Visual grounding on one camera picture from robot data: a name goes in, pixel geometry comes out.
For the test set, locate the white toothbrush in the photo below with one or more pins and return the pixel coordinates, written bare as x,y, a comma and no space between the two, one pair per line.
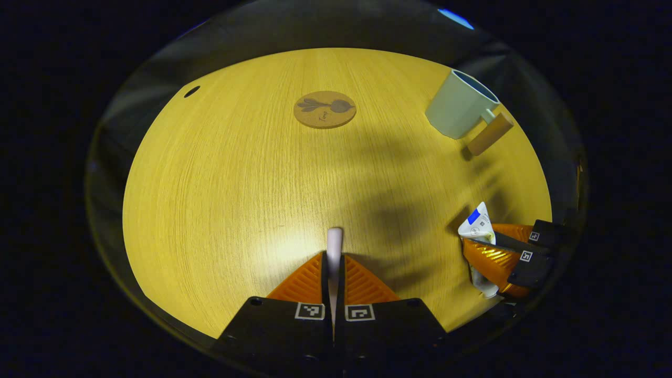
334,244

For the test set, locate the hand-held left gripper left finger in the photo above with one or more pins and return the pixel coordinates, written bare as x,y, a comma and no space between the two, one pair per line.
278,331

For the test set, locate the round cork coaster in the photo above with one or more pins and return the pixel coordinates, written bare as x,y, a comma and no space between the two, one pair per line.
324,110

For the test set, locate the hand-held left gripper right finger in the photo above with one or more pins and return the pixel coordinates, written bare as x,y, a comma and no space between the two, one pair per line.
388,331

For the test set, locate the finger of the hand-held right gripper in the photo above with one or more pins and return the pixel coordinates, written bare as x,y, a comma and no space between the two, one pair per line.
530,268
546,235

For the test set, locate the white toothpaste tube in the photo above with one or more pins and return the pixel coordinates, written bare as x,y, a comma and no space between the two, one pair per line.
479,226

